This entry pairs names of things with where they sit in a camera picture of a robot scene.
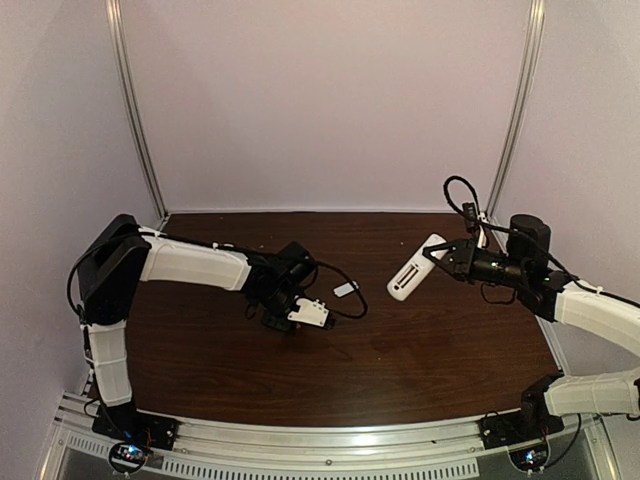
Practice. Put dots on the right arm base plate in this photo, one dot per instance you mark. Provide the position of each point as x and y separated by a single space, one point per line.
511 428

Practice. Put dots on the aluminium frame post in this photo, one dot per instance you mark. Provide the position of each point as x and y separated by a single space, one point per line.
529 62
115 21

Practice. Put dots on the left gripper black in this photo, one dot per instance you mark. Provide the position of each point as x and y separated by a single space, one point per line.
275 319

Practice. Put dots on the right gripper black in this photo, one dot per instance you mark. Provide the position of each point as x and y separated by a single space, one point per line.
460 257

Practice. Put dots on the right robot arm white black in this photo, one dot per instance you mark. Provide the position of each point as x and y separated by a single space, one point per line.
551 293

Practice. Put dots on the right aluminium frame post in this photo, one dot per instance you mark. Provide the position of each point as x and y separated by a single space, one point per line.
529 62

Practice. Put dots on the white remote control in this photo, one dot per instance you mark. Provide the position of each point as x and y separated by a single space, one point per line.
414 270

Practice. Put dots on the left aluminium frame post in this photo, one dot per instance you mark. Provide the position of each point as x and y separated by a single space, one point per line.
115 21

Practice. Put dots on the white battery cover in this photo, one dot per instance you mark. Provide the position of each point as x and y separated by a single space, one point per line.
345 289

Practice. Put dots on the curved aluminium front rail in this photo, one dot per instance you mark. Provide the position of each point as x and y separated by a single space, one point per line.
451 449

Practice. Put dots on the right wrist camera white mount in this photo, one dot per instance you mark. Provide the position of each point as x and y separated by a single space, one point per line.
474 219

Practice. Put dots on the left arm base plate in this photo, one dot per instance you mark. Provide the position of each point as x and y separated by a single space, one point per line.
126 423

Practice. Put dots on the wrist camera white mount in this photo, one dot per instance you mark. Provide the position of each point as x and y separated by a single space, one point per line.
311 312
474 219

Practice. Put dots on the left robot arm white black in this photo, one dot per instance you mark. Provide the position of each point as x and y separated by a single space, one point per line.
126 254

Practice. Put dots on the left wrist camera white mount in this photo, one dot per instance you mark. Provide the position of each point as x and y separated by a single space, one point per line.
311 312

